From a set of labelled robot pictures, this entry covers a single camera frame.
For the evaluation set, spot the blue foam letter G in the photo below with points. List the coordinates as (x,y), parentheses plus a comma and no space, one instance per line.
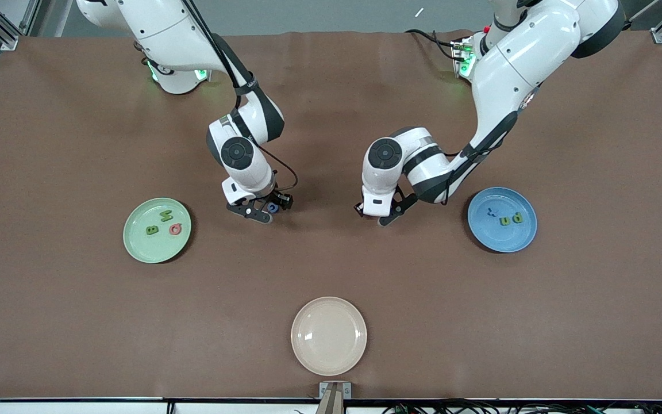
(269,209)

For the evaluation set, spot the red foam letter Q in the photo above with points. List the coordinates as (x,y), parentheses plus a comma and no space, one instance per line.
(171,229)

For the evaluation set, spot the green foam letter M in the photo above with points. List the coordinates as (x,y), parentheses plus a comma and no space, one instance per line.
(166,216)

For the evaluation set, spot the blue foam letter x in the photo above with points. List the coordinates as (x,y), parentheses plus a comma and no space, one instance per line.
(491,212)

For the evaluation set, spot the green foam letter B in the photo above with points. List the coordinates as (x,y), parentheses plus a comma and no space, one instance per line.
(151,230)

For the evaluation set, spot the green foam letter p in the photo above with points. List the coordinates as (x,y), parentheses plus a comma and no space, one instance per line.
(520,218)

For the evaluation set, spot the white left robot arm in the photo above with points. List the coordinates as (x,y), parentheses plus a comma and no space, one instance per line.
(515,63)

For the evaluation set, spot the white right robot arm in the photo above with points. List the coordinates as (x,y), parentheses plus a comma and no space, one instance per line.
(153,29)

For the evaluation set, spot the brown table mat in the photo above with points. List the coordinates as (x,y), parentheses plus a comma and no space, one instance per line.
(331,259)

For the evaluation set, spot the blue plate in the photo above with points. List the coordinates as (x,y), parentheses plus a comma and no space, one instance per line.
(500,238)

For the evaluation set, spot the light green plate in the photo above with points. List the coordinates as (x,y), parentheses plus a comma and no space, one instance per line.
(147,247)

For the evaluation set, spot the cream plate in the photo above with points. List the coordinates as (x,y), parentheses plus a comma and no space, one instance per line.
(328,336)

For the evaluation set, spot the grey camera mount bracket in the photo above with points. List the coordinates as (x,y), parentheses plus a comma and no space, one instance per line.
(335,397)

